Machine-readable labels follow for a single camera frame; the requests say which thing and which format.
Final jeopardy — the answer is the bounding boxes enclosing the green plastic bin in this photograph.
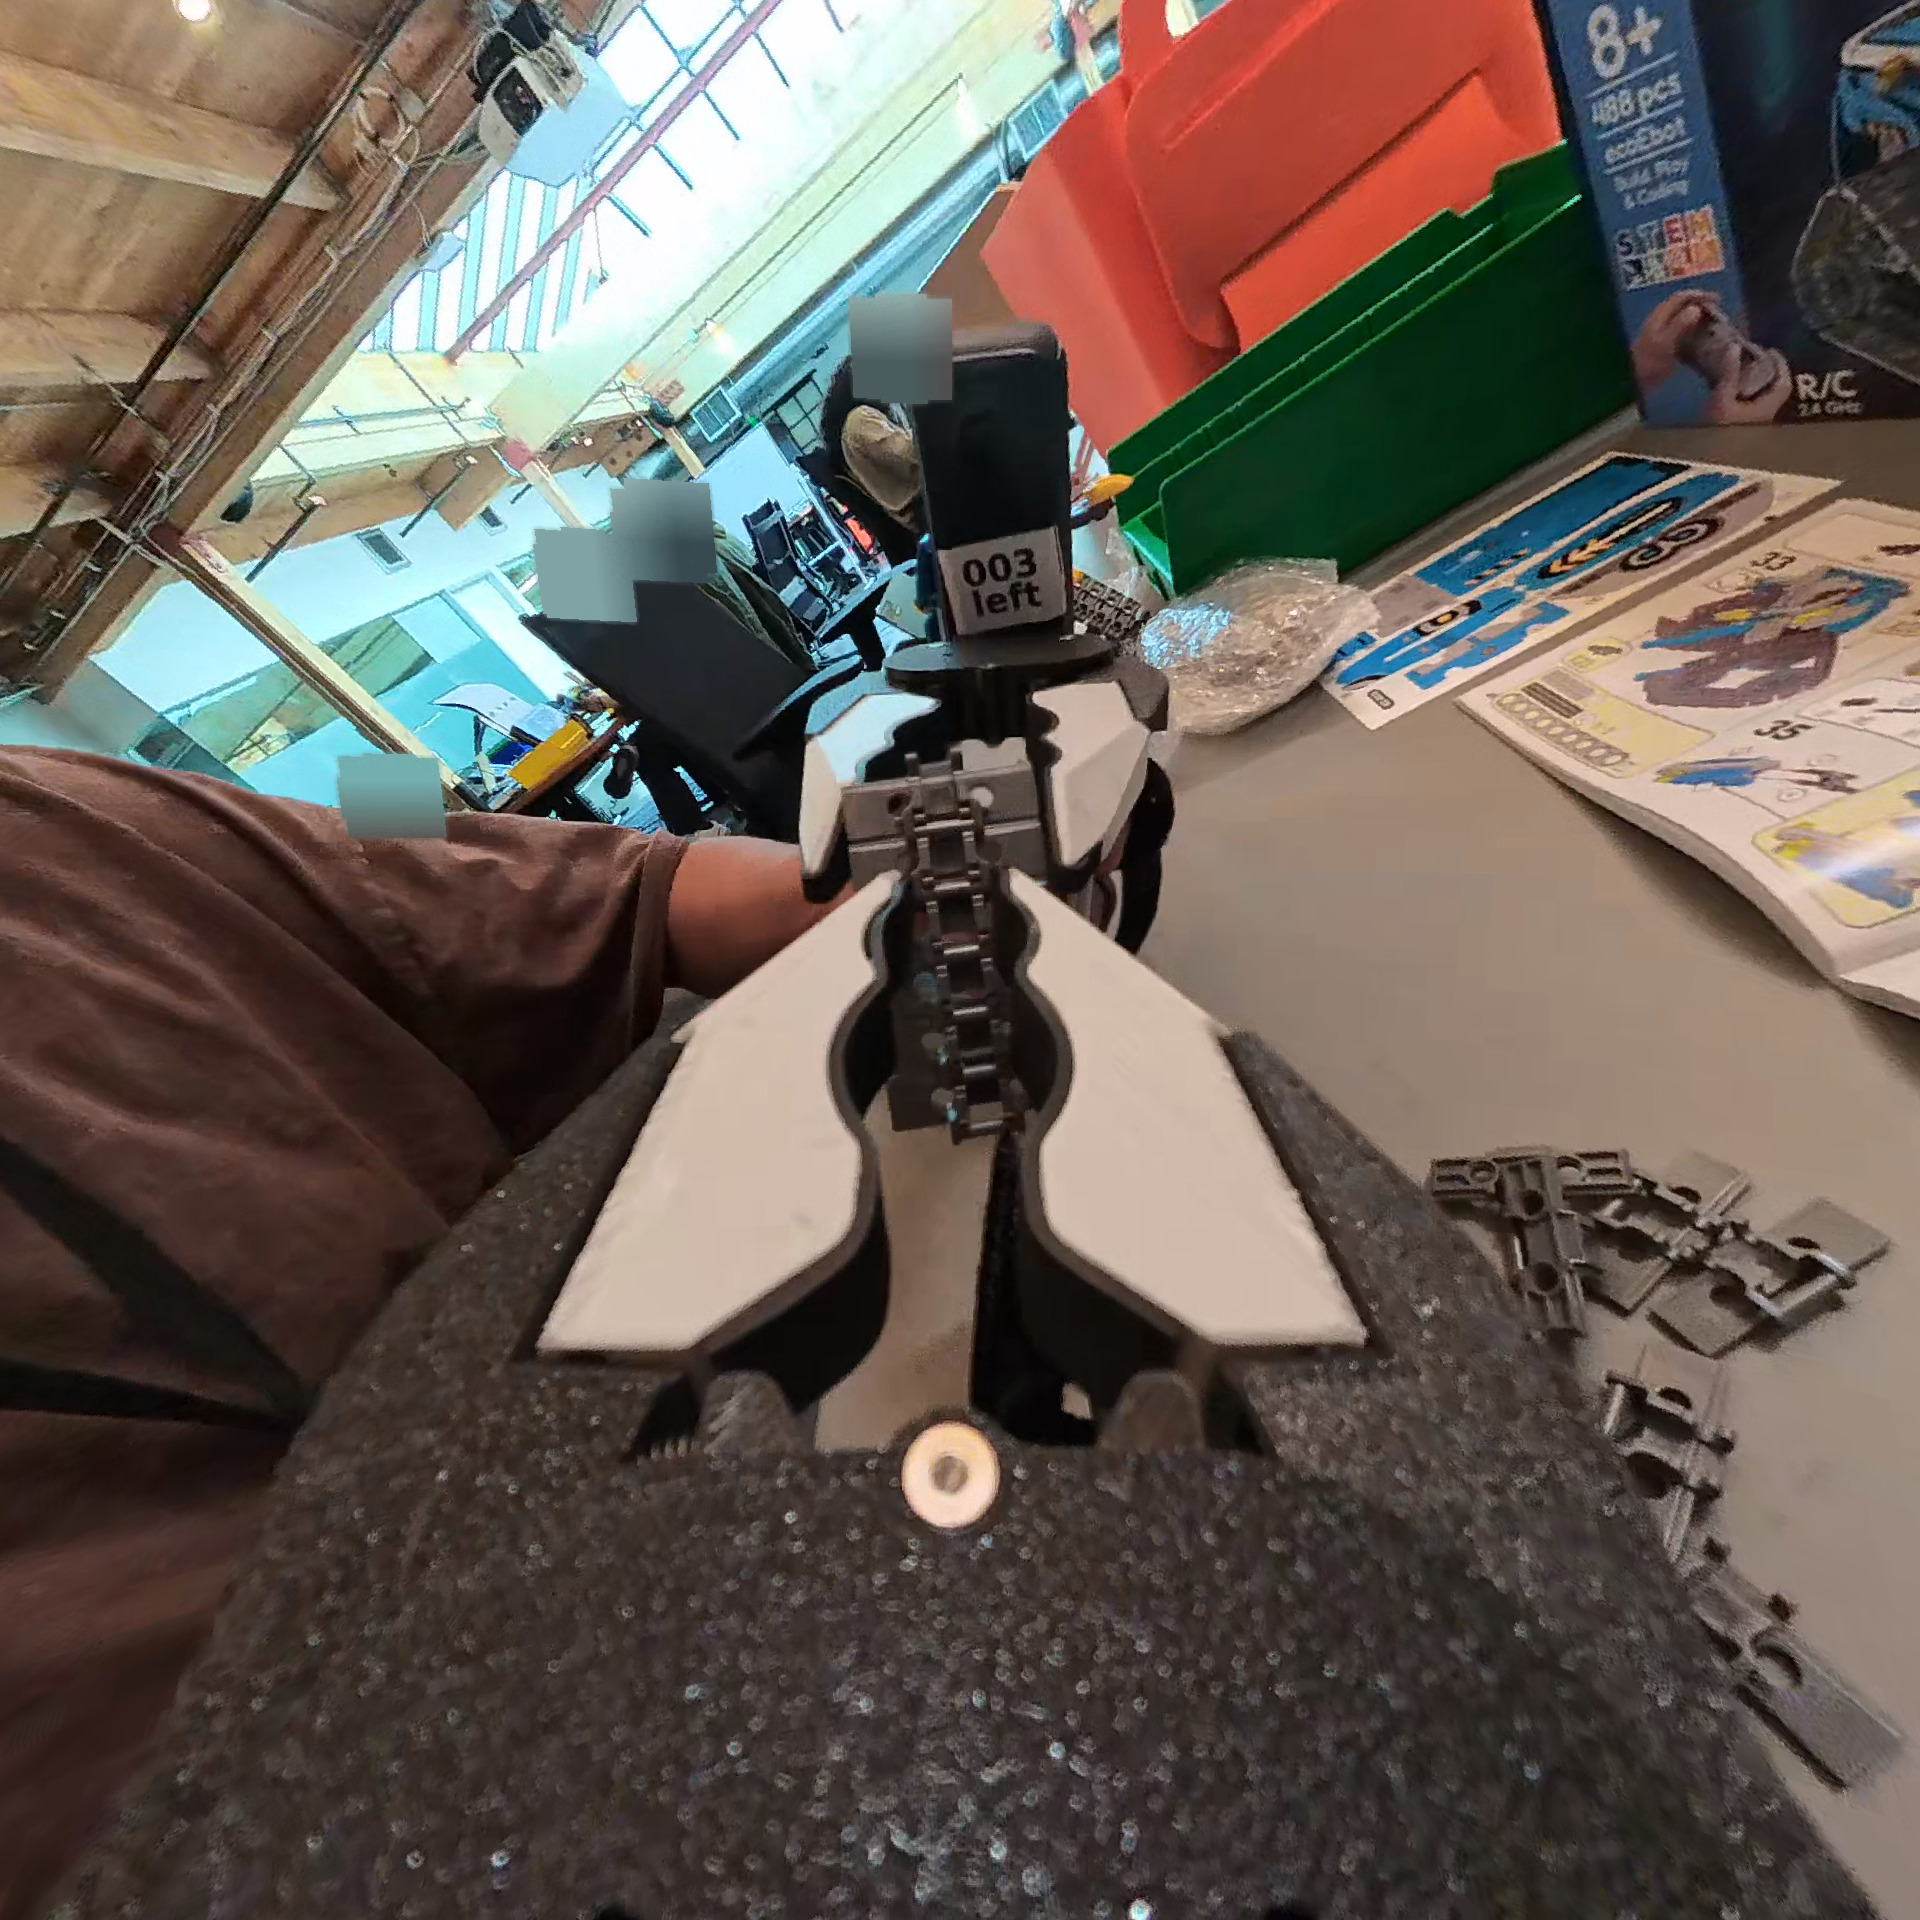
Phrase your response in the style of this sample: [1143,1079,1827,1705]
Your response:
[1105,141,1638,601]

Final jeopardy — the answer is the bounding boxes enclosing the grey desk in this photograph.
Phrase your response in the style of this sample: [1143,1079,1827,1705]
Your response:
[816,411,1920,1920]

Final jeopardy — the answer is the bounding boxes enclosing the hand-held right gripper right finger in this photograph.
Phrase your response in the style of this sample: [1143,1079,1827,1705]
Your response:
[998,870,1374,1356]

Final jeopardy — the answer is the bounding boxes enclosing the blue toy box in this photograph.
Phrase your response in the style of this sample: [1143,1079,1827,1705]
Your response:
[1529,0,1920,428]

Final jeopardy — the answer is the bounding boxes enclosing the pile of grey track links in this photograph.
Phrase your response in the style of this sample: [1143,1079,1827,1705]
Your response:
[1424,1144,1907,1790]

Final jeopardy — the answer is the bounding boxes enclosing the ceiling mounted device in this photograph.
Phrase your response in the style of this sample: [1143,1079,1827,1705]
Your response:
[470,0,589,159]

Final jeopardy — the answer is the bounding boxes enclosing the instruction booklet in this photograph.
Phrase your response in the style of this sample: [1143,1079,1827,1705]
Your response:
[1456,498,1920,1026]

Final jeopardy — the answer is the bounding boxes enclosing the assembled grey track chain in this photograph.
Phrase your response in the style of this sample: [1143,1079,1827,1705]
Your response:
[838,749,1052,1145]

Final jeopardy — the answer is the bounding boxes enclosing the blue sticker sheet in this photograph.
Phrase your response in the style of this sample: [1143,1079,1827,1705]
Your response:
[1323,450,1843,734]

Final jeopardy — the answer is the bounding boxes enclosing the black office chair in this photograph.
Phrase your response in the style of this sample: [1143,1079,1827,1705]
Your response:
[523,577,900,842]

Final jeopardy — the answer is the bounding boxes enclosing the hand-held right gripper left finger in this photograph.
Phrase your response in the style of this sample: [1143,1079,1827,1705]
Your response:
[535,870,909,1364]

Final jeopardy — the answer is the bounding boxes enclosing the clear plastic bag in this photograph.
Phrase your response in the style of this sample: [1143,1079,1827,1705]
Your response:
[1135,555,1382,736]

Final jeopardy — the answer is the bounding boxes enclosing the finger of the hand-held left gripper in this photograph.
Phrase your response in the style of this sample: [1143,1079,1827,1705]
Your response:
[1034,684,1169,909]
[797,691,961,909]

